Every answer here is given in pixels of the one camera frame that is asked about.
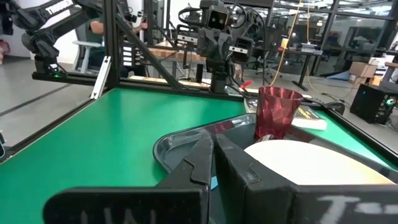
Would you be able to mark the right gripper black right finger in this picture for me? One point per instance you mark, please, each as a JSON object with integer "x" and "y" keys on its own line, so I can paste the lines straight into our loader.
{"x": 280, "y": 202}

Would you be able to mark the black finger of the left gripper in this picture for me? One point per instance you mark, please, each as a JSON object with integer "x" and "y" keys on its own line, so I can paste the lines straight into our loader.
{"x": 224, "y": 49}
{"x": 207, "y": 49}

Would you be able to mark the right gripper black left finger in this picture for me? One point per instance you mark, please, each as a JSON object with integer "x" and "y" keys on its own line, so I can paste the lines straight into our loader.
{"x": 174, "y": 199}

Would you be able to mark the wooden bowl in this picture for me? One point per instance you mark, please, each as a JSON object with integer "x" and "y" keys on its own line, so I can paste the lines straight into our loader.
{"x": 311, "y": 161}

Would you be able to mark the red faceted cup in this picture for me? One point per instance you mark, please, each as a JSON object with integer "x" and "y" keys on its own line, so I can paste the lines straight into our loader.
{"x": 276, "y": 112}

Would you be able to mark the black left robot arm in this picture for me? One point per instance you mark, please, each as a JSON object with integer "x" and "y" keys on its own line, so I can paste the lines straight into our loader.
{"x": 219, "y": 74}

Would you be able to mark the black background robot arm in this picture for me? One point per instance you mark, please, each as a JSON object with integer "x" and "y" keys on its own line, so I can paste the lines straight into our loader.
{"x": 40, "y": 40}

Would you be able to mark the dark green serving tray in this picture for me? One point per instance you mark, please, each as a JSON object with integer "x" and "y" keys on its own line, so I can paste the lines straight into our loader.
{"x": 177, "y": 152}

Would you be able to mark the wooden background table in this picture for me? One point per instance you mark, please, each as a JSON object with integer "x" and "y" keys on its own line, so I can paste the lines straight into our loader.
{"x": 169, "y": 53}

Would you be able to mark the black device with white labels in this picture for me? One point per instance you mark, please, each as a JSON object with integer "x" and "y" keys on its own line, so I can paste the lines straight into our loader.
{"x": 127, "y": 55}

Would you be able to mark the black office desk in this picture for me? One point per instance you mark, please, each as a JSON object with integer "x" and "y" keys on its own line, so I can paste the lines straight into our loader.
{"x": 306, "y": 62}

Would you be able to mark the black paperback book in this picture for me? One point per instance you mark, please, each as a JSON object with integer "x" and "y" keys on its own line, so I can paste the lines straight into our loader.
{"x": 311, "y": 119}

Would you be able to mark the green table mat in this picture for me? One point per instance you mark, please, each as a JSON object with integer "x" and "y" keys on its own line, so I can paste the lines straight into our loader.
{"x": 93, "y": 140}

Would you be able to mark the black corner clamp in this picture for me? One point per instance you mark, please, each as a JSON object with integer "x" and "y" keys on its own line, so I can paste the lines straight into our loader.
{"x": 335, "y": 107}

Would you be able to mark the silver aluminium bar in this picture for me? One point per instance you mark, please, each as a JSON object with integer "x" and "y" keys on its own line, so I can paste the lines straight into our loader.
{"x": 101, "y": 77}

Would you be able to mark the person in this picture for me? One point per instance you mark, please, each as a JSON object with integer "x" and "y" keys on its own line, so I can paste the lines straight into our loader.
{"x": 96, "y": 28}

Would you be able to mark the grey office chair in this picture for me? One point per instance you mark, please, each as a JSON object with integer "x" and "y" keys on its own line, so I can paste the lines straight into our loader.
{"x": 85, "y": 53}

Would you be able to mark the black computer tower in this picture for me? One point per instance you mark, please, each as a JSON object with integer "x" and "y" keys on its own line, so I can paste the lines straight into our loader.
{"x": 367, "y": 102}

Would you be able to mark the cardboard box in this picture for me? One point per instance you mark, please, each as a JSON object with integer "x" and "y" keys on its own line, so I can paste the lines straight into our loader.
{"x": 363, "y": 69}

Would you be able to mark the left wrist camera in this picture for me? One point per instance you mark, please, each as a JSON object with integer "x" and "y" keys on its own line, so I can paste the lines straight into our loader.
{"x": 217, "y": 19}

